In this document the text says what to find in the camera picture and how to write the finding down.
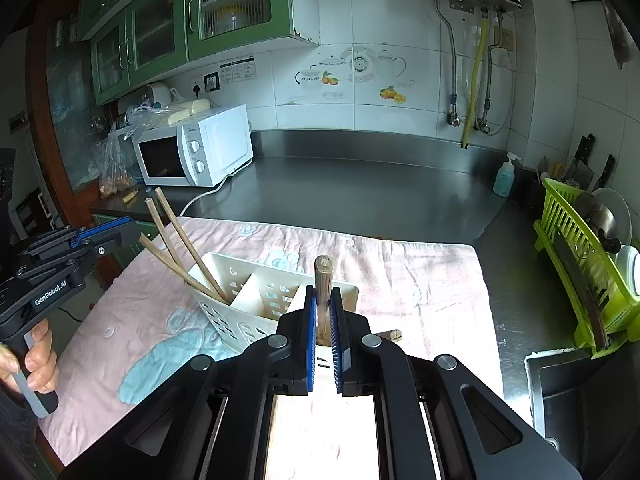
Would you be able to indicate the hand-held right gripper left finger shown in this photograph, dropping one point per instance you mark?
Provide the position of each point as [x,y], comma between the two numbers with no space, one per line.
[310,350]

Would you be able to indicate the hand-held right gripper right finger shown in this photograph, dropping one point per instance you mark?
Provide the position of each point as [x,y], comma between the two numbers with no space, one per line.
[336,350]

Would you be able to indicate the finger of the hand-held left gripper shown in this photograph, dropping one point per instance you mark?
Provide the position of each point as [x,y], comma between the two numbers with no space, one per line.
[100,234]

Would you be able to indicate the cream plastic utensil holder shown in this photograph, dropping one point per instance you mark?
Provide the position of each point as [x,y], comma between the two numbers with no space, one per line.
[250,300]

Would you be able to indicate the person's left hand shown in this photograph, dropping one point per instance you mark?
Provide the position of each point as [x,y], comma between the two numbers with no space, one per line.
[42,360]

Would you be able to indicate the small wooden piece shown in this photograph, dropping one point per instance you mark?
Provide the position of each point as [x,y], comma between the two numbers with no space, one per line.
[130,196]

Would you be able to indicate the clear plastic bag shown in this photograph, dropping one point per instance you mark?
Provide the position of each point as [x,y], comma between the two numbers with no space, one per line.
[112,160]

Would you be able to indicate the pink floral towel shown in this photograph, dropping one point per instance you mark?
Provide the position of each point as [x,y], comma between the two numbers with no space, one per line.
[400,285]

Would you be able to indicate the white microwave oven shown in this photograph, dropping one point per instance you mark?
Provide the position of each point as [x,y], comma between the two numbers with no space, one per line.
[200,147]

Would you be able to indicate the yellow sponge blocks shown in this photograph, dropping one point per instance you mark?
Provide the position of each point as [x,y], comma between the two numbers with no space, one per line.
[187,111]

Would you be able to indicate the white electric kettle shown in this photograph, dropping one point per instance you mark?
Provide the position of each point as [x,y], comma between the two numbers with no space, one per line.
[161,95]

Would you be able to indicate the blue hand soap bottle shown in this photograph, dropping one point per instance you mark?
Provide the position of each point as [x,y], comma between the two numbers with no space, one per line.
[504,177]

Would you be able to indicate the green plastic dish rack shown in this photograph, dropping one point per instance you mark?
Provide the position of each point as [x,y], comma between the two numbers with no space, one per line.
[565,260]

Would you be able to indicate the dark kitchen sink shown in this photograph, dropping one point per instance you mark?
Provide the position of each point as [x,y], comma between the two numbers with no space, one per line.
[585,400]

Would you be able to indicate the metal pot lid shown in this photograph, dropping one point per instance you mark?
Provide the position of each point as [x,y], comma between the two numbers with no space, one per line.
[602,217]

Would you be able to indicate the white bowl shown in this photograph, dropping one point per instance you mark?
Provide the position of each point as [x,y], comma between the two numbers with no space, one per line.
[629,270]

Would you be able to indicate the hanging metal cleaver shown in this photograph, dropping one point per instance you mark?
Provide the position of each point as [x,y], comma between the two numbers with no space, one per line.
[615,30]

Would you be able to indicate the black wall socket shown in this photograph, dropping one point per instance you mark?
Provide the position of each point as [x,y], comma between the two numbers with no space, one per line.
[211,83]

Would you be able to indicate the white wall label sticker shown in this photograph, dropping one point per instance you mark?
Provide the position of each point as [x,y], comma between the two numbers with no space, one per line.
[237,71]

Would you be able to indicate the green wall cabinet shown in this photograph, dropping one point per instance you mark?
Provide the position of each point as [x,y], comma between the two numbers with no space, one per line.
[200,20]

